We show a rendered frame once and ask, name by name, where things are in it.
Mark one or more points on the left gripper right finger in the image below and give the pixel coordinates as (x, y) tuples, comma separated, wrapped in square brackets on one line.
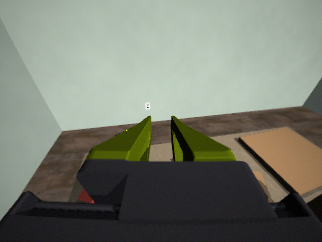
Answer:
[(195, 145)]

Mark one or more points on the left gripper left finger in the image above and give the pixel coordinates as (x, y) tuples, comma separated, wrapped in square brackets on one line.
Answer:
[(127, 144)]

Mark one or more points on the red rectangular block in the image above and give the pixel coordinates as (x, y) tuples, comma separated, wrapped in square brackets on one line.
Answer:
[(85, 197)]

